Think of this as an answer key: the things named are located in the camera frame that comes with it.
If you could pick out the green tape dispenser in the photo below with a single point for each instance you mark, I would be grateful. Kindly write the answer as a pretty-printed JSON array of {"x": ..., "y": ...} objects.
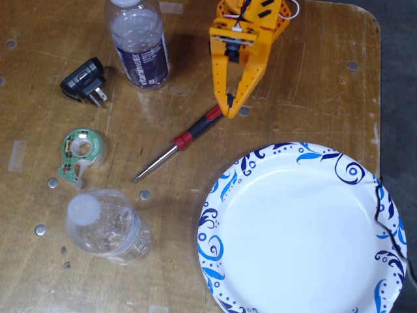
[{"x": 96, "y": 146}]

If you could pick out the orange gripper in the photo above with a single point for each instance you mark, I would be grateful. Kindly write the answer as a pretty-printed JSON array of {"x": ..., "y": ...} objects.
[{"x": 252, "y": 70}]

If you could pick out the red black screwdriver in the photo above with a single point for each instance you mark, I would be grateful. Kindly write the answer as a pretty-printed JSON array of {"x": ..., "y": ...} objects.
[{"x": 195, "y": 128}]

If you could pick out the clear plastic water bottle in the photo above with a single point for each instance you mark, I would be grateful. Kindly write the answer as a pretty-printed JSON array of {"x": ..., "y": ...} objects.
[{"x": 107, "y": 228}]

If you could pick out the vitaminwater bottle with purple label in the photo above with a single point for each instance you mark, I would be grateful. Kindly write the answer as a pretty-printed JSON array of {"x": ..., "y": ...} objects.
[{"x": 140, "y": 49}]

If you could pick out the black power plug adapter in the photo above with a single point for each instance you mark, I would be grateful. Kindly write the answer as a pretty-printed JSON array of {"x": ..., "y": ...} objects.
[{"x": 81, "y": 78}]

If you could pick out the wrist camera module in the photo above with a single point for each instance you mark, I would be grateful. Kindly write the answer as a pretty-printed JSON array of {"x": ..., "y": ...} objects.
[{"x": 232, "y": 52}]

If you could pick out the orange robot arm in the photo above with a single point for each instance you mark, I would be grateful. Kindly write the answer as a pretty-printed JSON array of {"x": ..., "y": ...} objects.
[{"x": 285, "y": 16}]

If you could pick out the white paper plate blue print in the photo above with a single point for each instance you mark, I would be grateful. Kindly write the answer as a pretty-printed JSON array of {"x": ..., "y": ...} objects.
[{"x": 293, "y": 234}]

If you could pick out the clear tape strip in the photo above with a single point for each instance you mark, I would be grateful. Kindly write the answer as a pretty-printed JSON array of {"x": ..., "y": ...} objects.
[
  {"x": 17, "y": 156},
  {"x": 158, "y": 309},
  {"x": 171, "y": 7}
]

